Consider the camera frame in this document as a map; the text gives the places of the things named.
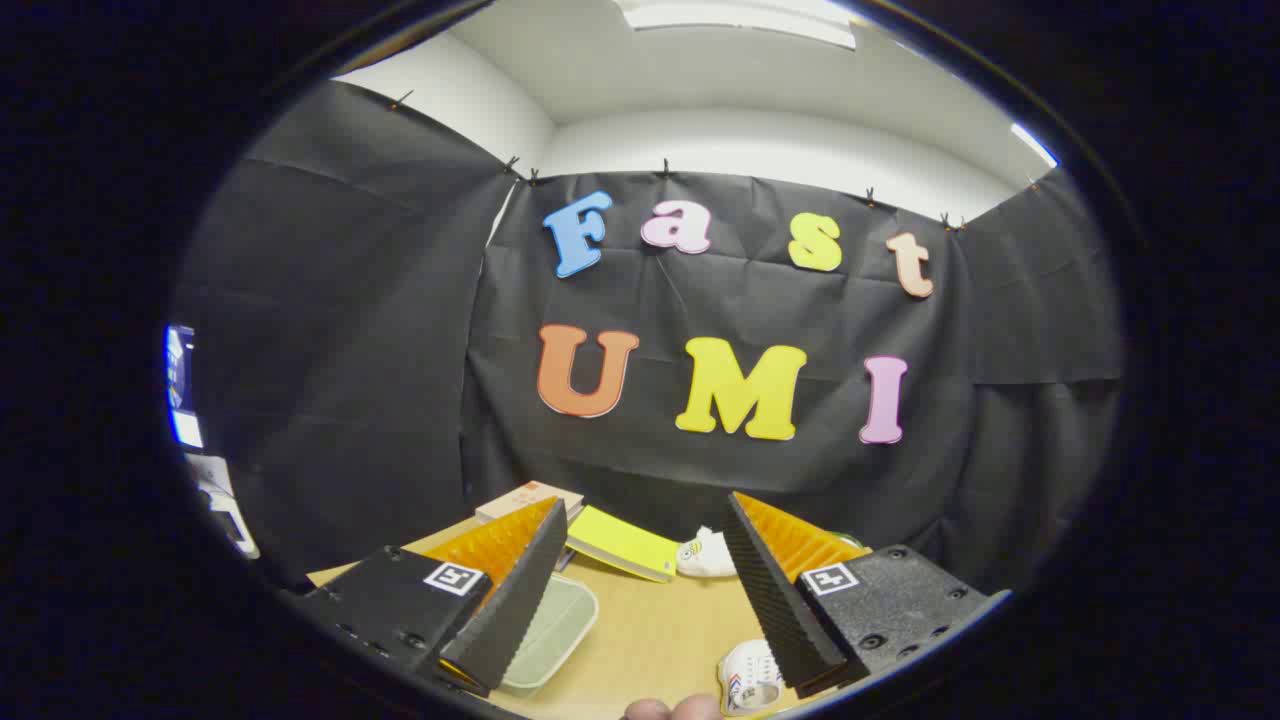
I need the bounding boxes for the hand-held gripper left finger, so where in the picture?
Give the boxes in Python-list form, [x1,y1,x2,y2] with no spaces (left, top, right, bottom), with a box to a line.
[290,497,569,696]

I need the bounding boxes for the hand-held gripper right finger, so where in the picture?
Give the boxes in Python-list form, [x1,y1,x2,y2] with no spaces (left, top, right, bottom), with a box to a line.
[722,491,1011,698]

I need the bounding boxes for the translucent storage box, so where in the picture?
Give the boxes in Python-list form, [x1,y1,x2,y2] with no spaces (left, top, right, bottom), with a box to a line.
[500,572,600,696]

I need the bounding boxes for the white shoe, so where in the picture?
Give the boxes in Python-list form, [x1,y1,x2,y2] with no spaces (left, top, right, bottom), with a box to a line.
[718,640,787,717]

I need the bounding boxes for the white plush toy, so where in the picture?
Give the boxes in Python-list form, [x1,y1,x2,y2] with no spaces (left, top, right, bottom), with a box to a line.
[676,527,739,579]

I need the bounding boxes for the beige book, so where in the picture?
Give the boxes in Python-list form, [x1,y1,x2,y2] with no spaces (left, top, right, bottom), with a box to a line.
[475,481,586,527]

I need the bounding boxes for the yellow book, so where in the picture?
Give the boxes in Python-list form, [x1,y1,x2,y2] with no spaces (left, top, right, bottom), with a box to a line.
[565,505,681,584]

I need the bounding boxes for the white device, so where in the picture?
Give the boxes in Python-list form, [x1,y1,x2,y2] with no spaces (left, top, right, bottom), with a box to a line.
[188,455,261,559]

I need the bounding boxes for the computer monitor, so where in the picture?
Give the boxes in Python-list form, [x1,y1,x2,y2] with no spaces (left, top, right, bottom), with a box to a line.
[163,325,205,449]

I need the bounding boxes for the ceiling light panel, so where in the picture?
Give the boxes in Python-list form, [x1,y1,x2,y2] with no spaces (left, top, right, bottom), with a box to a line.
[615,0,859,50]

